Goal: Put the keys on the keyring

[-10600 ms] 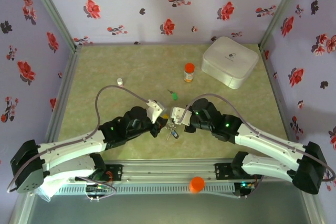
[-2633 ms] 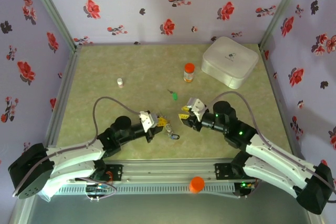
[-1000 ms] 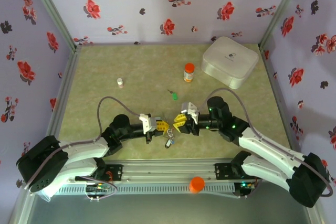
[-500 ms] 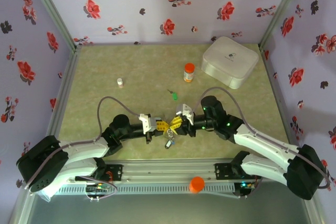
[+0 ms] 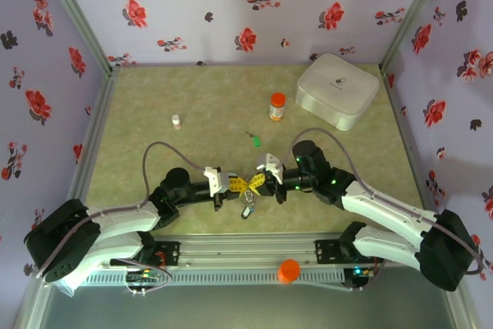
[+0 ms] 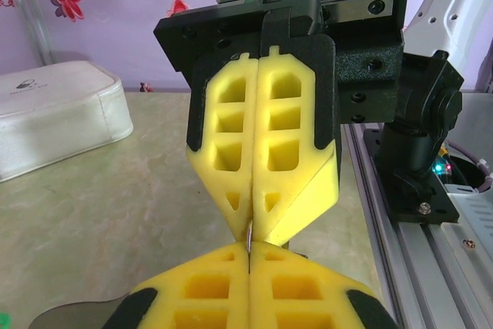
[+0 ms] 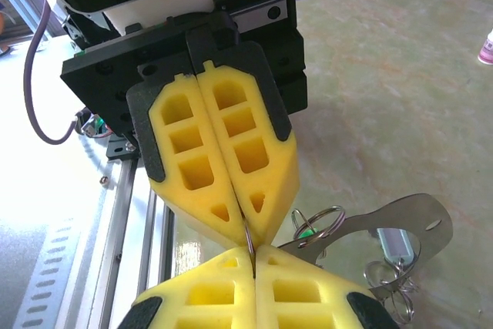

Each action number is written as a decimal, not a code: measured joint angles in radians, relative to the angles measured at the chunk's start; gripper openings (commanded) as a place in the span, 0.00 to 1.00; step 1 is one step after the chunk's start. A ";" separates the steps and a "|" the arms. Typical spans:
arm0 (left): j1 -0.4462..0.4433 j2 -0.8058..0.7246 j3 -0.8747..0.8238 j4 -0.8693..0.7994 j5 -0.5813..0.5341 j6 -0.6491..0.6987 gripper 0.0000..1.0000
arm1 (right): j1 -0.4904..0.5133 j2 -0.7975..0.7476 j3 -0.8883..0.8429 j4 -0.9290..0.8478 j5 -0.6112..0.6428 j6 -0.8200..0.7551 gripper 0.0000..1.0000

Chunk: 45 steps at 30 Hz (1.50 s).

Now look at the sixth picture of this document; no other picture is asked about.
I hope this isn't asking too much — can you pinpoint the right controller circuit board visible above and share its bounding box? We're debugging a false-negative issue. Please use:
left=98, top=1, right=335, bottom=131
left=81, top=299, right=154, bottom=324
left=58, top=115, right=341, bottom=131
left=431, top=147, right=455, bottom=182

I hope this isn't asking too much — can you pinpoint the white zip case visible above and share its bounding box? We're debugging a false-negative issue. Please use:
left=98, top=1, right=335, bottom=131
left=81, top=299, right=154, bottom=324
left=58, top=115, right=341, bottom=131
left=0, top=59, right=135, bottom=183

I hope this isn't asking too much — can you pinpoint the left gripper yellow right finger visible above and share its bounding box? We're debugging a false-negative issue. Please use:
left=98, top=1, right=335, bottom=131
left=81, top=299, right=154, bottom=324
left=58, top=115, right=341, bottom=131
left=248, top=242, right=401, bottom=329

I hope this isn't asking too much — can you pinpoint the aluminium frame post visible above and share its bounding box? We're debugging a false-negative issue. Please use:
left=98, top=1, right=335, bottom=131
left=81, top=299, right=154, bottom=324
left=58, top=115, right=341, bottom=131
left=21, top=0, right=55, bottom=69

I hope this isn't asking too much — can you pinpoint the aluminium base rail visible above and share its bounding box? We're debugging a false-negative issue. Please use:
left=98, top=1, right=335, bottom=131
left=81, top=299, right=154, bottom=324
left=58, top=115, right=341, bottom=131
left=342, top=120, right=493, bottom=329

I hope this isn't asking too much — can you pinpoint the silver keyring bunch with keys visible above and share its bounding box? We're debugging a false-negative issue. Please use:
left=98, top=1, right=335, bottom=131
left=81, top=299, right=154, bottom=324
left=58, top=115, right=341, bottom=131
left=245, top=220, right=255, bottom=264

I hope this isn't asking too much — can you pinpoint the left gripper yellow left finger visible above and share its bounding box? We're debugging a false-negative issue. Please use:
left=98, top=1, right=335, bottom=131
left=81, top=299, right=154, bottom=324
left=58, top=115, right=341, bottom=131
left=102, top=242, right=251, bottom=329

